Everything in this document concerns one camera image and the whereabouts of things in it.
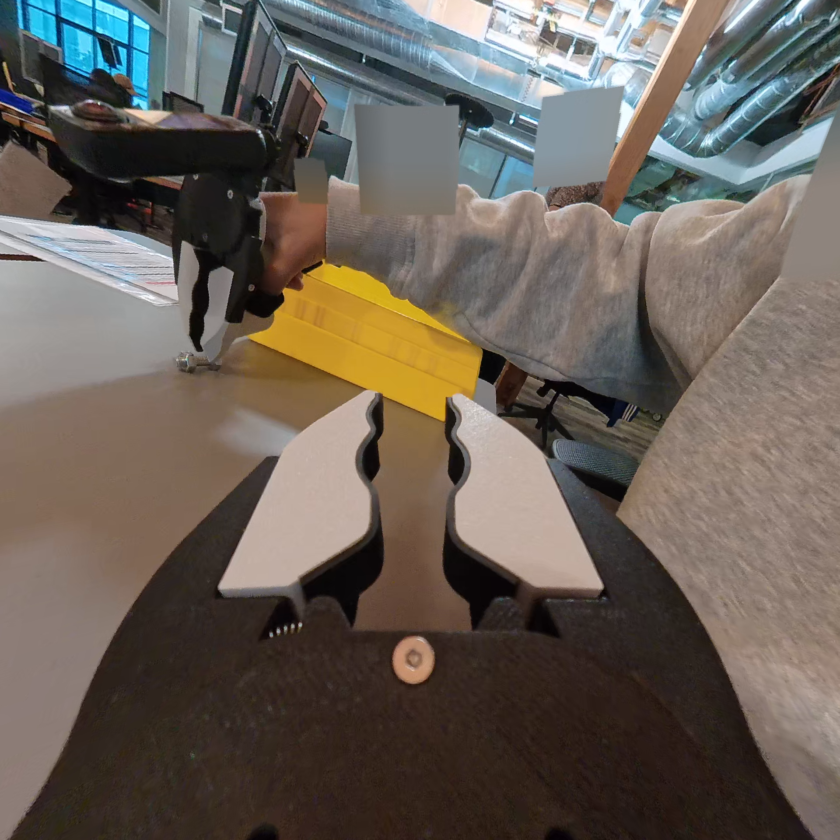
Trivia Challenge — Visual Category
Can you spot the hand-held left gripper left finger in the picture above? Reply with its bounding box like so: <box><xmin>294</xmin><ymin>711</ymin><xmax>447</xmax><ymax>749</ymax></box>
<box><xmin>217</xmin><ymin>391</ymin><xmax>385</xmax><ymax>626</ymax></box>

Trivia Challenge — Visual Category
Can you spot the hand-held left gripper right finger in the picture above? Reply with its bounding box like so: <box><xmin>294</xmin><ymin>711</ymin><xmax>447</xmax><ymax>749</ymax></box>
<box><xmin>445</xmin><ymin>395</ymin><xmax>605</xmax><ymax>629</ymax></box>

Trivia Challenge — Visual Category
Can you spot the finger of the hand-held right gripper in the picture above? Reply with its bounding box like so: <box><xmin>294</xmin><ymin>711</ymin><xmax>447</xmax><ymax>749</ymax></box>
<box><xmin>197</xmin><ymin>262</ymin><xmax>235</xmax><ymax>361</ymax></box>
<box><xmin>175</xmin><ymin>238</ymin><xmax>214</xmax><ymax>355</ymax></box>

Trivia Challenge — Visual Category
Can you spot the person's right forearm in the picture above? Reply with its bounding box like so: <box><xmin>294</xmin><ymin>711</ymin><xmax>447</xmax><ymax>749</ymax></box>
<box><xmin>325</xmin><ymin>174</ymin><xmax>818</xmax><ymax>416</ymax></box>

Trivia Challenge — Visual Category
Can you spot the grey desk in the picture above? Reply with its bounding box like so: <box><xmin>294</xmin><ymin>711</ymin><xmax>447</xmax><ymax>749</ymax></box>
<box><xmin>0</xmin><ymin>213</ymin><xmax>506</xmax><ymax>840</ymax></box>

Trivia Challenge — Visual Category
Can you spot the person's right hand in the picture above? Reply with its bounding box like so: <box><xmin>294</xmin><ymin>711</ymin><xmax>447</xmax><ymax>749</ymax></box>
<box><xmin>259</xmin><ymin>190</ymin><xmax>329</xmax><ymax>294</ymax></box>

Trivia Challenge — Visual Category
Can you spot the black office chair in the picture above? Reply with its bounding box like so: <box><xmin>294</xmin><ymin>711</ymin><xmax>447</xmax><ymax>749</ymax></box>
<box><xmin>502</xmin><ymin>377</ymin><xmax>643</xmax><ymax>503</ymax></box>

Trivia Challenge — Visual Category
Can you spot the laminated paper sheet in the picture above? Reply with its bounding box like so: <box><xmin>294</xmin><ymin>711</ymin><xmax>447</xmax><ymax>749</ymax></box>
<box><xmin>0</xmin><ymin>215</ymin><xmax>179</xmax><ymax>307</ymax></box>

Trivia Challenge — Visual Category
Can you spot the black monitor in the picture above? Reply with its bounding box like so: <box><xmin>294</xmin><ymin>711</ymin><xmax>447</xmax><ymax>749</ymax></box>
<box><xmin>270</xmin><ymin>61</ymin><xmax>329</xmax><ymax>175</ymax></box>
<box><xmin>222</xmin><ymin>0</ymin><xmax>287</xmax><ymax>126</ymax></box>
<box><xmin>295</xmin><ymin>131</ymin><xmax>353</xmax><ymax>181</ymax></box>

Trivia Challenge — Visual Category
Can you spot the yellow plastic bin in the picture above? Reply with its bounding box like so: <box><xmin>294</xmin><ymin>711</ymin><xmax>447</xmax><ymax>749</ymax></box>
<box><xmin>248</xmin><ymin>261</ymin><xmax>484</xmax><ymax>422</ymax></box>

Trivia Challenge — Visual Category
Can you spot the grey tilted board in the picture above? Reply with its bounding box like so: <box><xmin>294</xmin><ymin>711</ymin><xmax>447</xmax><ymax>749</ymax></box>
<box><xmin>0</xmin><ymin>140</ymin><xmax>72</xmax><ymax>223</ymax></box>

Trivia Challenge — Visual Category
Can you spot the black disc-topped pole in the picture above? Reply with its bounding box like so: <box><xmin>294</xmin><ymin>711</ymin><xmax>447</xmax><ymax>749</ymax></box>
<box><xmin>445</xmin><ymin>92</ymin><xmax>495</xmax><ymax>152</ymax></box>

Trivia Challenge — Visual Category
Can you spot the silver ventilation duct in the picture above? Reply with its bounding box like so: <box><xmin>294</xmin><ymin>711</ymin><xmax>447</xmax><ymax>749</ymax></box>
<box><xmin>266</xmin><ymin>0</ymin><xmax>460</xmax><ymax>73</ymax></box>
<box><xmin>656</xmin><ymin>39</ymin><xmax>840</xmax><ymax>158</ymax></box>

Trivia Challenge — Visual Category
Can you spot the wooden post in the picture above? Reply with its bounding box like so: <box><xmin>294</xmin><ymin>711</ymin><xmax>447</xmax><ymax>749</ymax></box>
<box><xmin>600</xmin><ymin>0</ymin><xmax>714</xmax><ymax>214</ymax></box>

